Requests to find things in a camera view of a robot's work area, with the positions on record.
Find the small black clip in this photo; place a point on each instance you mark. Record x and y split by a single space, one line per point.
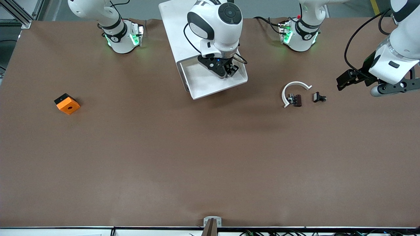
317 97

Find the grey base connector plate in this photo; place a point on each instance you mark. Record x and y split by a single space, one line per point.
283 31
141 32

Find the orange block with black side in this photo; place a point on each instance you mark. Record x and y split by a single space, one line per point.
68 105

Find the grey metal bracket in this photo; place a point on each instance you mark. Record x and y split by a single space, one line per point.
206 220

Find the white curved plastic clip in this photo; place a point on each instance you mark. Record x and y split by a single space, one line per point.
295 83

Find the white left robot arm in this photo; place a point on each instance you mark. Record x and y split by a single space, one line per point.
306 36

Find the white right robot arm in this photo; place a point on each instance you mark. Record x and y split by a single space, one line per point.
213 19

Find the aluminium frame profile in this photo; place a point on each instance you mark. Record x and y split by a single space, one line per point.
24 22

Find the white drawer cabinet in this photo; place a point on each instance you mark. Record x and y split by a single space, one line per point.
177 29

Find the dark brown small connector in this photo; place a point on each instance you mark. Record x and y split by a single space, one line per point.
297 100

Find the white drawer holding button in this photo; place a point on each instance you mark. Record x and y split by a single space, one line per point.
203 83

